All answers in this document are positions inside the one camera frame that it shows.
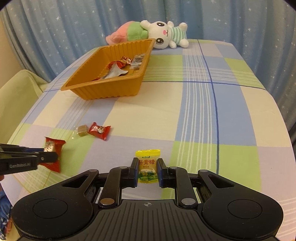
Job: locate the pink green carrot plush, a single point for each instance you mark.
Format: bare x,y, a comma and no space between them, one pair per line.
129,31

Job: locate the checkered tablecloth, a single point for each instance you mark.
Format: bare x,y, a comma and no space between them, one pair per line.
202,107

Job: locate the white bunny plush toy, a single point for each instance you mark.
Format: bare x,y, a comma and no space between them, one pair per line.
166,34

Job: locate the large red snack packet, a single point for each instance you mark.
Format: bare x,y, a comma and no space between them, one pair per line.
53,145

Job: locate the small red candy packet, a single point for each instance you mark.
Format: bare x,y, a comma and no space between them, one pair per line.
98,131

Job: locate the clear dark snack packet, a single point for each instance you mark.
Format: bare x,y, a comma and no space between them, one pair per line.
137,62

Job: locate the shiny red orange candy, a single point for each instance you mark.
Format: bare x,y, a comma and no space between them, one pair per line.
121,63

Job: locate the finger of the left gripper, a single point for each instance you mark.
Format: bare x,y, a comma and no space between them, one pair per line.
42,156
16,148

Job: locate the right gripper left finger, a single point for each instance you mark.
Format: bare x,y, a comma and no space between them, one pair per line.
118,179

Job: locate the orange plastic tray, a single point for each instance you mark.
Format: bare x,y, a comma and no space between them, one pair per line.
81,82

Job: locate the yellow candy packet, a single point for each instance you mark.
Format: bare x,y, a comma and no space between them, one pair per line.
148,165

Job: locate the silver green snack pouch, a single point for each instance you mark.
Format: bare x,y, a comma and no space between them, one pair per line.
115,71

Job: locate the blue star curtain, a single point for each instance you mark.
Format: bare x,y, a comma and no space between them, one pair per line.
47,36

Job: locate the pale green sofa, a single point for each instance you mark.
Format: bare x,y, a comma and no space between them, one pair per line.
18,95

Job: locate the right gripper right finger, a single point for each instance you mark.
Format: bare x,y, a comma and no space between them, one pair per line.
178,179

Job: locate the clear brown candy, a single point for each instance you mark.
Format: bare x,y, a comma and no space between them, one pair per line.
80,131

